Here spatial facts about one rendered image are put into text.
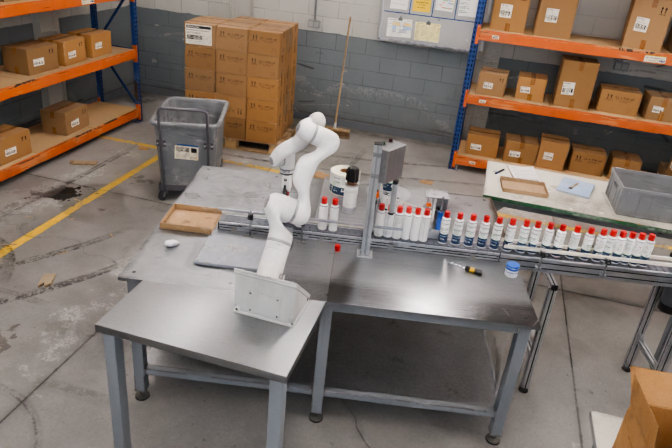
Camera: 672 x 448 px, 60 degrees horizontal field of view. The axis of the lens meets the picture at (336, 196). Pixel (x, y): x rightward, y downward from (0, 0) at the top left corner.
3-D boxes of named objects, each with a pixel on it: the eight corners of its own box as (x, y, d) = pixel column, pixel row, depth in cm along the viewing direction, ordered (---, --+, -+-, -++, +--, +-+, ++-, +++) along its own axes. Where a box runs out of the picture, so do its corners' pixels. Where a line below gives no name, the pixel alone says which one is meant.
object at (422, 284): (490, 200, 422) (491, 197, 421) (540, 330, 286) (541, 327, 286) (202, 167, 429) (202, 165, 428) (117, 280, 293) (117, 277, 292)
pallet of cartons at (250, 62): (296, 134, 752) (303, 23, 693) (279, 157, 678) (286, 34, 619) (207, 121, 767) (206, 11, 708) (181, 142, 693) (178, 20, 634)
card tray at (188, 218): (222, 214, 362) (222, 208, 360) (211, 234, 338) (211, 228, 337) (174, 208, 363) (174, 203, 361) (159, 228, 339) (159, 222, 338)
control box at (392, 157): (402, 176, 323) (406, 144, 315) (384, 184, 311) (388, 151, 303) (387, 171, 329) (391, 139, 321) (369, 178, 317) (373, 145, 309)
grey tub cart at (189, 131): (169, 169, 620) (166, 79, 579) (229, 172, 625) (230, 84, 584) (149, 206, 540) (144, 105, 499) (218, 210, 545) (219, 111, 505)
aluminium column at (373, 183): (368, 252, 336) (382, 142, 308) (368, 256, 332) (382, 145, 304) (360, 251, 336) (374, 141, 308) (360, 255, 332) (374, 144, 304)
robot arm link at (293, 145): (294, 141, 300) (271, 171, 323) (318, 136, 310) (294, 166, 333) (287, 127, 303) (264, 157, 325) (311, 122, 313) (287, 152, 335)
